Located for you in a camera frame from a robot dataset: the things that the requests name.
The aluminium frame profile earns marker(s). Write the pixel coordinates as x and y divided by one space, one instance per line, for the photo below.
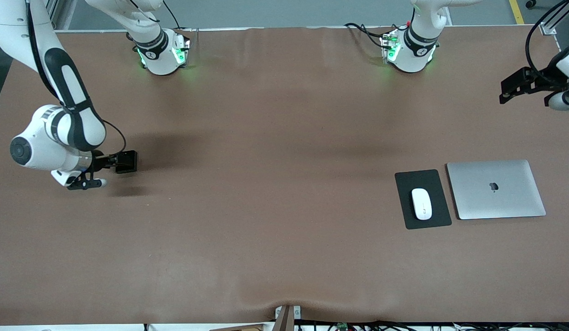
553 20
56 14

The white computer mouse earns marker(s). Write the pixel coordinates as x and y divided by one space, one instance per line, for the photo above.
422 204

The black phone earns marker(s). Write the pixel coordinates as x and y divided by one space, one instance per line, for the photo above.
127 162

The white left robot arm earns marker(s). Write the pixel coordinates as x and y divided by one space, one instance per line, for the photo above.
415 50

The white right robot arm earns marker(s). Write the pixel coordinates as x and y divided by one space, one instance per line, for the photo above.
72 124

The silver closed laptop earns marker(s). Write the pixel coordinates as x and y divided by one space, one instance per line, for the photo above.
496 189

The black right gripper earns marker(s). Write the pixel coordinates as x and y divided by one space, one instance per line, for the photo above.
100 162

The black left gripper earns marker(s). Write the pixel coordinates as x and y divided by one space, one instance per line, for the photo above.
543 82

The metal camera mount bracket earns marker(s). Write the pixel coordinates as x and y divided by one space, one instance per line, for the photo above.
286 317

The brown table cover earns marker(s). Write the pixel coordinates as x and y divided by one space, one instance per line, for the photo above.
284 257

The dark grey mouse pad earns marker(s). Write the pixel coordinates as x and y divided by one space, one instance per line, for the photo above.
433 184

